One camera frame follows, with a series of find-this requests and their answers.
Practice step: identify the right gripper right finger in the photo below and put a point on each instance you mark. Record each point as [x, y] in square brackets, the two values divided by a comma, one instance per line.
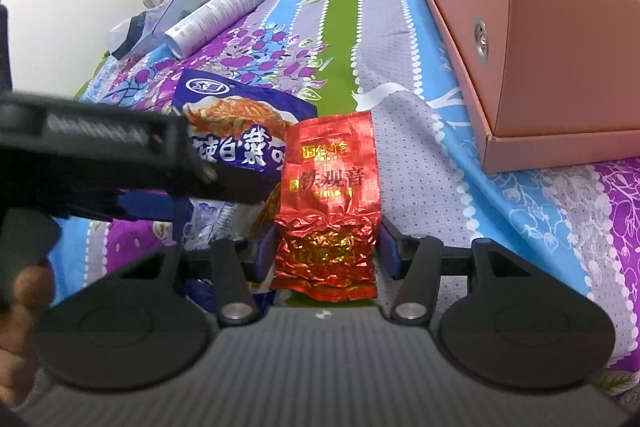
[416, 261]

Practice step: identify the floral purple bed sheet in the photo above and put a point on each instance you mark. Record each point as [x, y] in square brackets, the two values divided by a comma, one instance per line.
[581, 222]

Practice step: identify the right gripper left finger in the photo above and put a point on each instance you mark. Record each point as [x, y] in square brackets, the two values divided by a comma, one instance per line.
[233, 264]

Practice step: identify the red foil tea packet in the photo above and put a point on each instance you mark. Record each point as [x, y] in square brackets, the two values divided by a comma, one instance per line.
[330, 210]

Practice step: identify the person's left hand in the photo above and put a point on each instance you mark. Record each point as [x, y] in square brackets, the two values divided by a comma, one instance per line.
[33, 292]

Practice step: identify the white spray can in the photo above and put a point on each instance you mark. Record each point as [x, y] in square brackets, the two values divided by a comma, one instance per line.
[205, 23]

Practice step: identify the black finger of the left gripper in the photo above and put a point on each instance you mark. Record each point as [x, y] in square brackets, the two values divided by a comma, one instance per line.
[217, 181]

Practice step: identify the pink cardboard box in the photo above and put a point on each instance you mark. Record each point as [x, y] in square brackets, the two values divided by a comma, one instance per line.
[547, 83]

